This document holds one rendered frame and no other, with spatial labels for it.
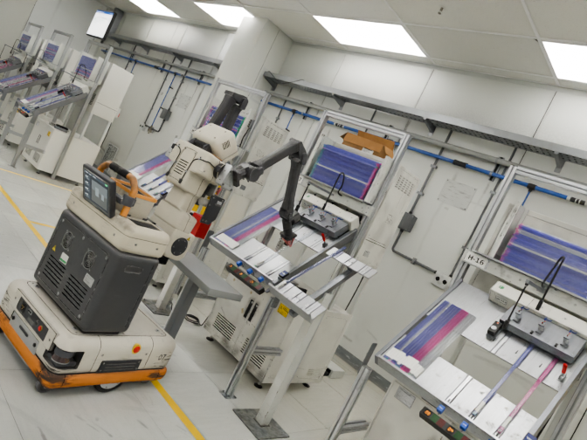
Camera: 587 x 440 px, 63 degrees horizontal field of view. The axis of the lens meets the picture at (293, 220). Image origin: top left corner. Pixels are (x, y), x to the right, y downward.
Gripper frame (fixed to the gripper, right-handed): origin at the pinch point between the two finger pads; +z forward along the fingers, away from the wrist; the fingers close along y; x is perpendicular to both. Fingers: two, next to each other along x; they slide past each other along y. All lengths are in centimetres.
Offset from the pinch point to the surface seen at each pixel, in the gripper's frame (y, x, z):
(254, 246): 17.4, 15.4, 1.0
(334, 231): -16.3, -24.8, -4.8
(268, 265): -5.0, 21.5, 1.0
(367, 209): -22, -49, -12
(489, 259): -106, -51, -14
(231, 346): 15, 49, 66
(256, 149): 125, -68, -4
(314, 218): 4.9, -26.3, -4.8
